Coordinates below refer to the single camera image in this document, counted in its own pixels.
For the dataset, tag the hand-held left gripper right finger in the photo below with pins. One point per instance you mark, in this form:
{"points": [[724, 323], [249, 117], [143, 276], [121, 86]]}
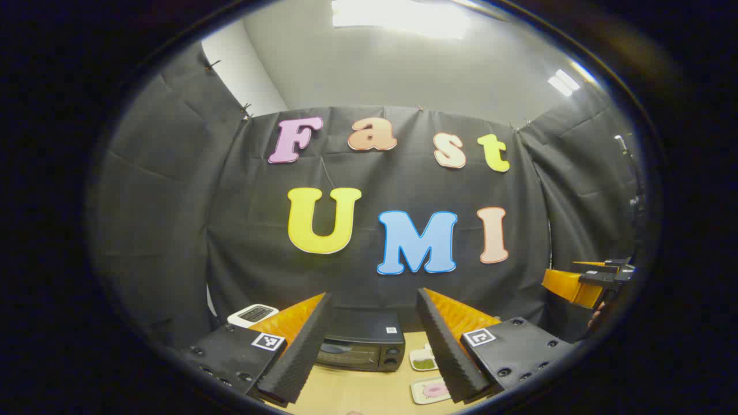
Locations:
{"points": [[447, 351]]}

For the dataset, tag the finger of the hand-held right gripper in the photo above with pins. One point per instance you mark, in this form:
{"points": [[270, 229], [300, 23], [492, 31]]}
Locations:
{"points": [[568, 285], [617, 264]]}

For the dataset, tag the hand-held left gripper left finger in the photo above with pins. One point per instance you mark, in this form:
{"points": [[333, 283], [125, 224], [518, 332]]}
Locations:
{"points": [[305, 351]]}

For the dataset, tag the pink round cake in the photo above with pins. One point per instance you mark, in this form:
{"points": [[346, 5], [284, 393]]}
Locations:
{"points": [[435, 391]]}

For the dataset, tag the white square plate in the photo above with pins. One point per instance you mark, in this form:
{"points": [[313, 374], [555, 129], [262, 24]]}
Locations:
{"points": [[420, 396]]}

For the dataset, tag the black electric oven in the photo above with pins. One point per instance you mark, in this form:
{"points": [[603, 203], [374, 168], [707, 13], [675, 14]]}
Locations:
{"points": [[363, 343]]}

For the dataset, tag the white divided bean dish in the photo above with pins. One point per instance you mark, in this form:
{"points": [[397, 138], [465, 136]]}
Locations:
{"points": [[424, 362]]}

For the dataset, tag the white toaster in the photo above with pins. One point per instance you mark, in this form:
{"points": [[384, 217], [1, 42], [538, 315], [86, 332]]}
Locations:
{"points": [[252, 314]]}

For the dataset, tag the black backdrop cloth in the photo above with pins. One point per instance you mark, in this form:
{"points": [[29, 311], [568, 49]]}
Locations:
{"points": [[403, 190]]}

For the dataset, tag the small ceiling light panel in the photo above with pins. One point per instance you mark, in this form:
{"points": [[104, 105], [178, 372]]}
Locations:
{"points": [[564, 82]]}

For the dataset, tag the large ceiling light panel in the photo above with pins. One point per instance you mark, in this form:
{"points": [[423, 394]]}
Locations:
{"points": [[403, 17]]}

